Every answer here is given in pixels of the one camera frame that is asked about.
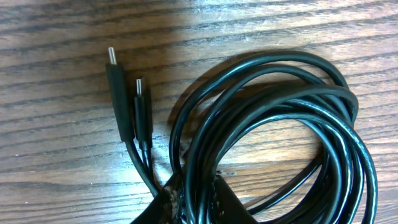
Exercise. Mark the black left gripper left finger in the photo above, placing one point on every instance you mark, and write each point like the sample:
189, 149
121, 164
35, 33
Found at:
168, 206

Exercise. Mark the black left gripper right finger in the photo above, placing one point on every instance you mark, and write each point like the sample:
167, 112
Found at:
227, 208

